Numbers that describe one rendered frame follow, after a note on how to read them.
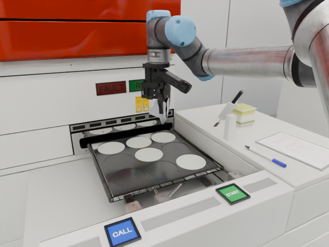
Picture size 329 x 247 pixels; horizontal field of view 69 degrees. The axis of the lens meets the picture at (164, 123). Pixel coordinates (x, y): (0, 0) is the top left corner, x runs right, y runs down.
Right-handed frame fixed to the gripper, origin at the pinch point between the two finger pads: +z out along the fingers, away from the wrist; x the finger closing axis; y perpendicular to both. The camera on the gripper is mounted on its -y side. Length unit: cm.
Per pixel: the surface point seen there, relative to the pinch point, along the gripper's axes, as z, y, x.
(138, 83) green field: -9.7, 15.9, -12.4
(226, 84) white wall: 36, 1, -239
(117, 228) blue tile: 4.8, -6.6, 44.9
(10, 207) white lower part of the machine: 33, 54, 25
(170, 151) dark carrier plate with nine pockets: 11.3, -2.3, 0.8
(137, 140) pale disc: 11.2, 12.7, -3.3
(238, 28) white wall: -31, -6, -246
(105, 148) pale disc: 11.2, 21.3, 7.0
